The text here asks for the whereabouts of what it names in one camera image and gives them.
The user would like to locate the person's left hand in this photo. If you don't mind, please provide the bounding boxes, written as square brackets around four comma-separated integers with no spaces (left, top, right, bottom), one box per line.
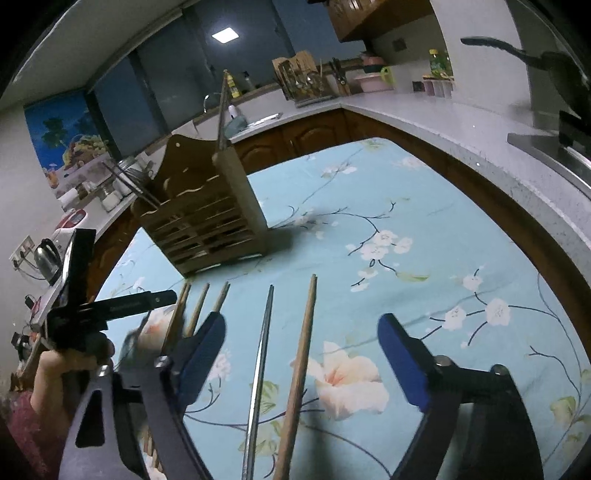
[34,339,116,407]

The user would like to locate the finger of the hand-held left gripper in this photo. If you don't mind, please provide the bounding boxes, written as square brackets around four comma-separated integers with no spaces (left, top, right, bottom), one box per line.
[88,290,179,322]

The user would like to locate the white and red rice cooker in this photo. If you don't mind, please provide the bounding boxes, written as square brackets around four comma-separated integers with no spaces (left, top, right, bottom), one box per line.
[53,208,88,241]

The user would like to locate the cooking oil bottle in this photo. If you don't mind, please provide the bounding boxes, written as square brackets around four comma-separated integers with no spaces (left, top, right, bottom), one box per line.
[428,48,453,79]

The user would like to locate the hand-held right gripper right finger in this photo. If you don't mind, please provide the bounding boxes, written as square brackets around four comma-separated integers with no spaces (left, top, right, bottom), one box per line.
[377,313,546,480]

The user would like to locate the gas stove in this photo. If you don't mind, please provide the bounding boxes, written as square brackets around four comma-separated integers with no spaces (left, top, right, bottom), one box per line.
[507,111,591,195]

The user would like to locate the dish rack with utensils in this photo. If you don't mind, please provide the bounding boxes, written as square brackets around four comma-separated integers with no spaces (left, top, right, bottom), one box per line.
[271,52,334,108]

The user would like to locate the blue floral tablecloth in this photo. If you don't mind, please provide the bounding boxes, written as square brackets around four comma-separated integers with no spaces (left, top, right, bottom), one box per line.
[95,137,591,480]

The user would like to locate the black wok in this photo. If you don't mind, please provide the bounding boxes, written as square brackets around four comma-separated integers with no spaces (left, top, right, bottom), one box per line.
[461,36,591,121]

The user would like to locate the fruit and palm wall poster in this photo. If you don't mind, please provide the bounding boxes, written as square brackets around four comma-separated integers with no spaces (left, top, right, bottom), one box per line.
[23,90,121,199]

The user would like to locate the wooden wall cabinets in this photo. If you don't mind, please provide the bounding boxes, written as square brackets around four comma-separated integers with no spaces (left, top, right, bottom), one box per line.
[323,0,435,43]

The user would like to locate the glass jar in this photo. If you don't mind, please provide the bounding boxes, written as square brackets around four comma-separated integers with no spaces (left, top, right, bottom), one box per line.
[99,185,123,210]

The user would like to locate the seasoning jar set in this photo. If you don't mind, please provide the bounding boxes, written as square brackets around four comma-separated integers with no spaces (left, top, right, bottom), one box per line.
[422,76,455,99]

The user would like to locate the kitchen window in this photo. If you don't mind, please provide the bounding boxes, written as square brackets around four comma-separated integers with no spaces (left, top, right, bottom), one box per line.
[88,0,365,158]

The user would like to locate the wooden chopstick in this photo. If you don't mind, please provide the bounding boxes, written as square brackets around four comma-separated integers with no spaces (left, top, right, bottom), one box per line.
[210,281,230,315]
[215,78,225,151]
[273,274,318,480]
[161,282,191,356]
[184,284,209,337]

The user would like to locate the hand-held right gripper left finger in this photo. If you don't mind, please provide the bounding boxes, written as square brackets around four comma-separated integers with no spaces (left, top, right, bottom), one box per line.
[58,311,227,480]

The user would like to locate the steel electric kettle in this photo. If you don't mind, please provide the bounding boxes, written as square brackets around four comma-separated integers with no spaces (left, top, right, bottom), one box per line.
[32,237,63,284]

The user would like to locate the wooden utensil holder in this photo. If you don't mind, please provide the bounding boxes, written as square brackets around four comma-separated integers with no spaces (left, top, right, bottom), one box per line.
[130,133,269,278]

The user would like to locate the wall power outlet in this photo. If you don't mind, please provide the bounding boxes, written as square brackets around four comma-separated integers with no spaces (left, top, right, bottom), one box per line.
[9,235,35,271]

